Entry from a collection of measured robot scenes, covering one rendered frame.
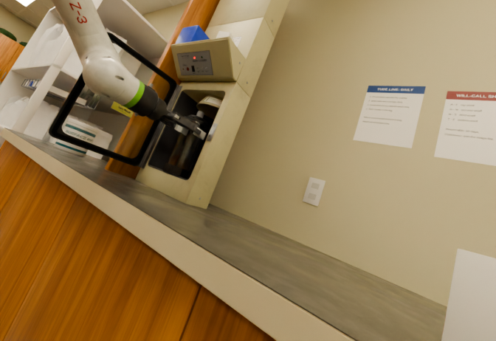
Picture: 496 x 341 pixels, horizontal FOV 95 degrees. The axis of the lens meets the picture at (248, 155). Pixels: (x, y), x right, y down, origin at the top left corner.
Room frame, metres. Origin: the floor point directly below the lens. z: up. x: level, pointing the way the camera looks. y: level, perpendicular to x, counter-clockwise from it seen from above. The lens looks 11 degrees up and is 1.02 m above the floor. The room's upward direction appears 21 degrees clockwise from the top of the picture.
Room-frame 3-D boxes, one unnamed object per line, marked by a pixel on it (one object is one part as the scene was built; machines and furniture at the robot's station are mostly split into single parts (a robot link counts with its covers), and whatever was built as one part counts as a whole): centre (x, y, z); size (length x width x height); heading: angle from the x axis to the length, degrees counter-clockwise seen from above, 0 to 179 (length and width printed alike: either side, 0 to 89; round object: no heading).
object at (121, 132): (0.83, 0.50, 1.19); 0.30 x 0.01 x 0.40; 137
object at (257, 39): (0.97, 0.19, 1.32); 0.32 x 0.25 x 0.77; 55
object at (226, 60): (0.82, 0.30, 1.46); 0.32 x 0.11 x 0.10; 55
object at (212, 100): (0.94, 0.19, 1.34); 0.18 x 0.18 x 0.05
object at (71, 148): (1.15, 0.82, 1.01); 0.13 x 0.13 x 0.15
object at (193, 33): (0.88, 0.38, 1.55); 0.10 x 0.10 x 0.09; 55
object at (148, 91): (0.70, 0.37, 1.20); 0.09 x 0.06 x 0.12; 55
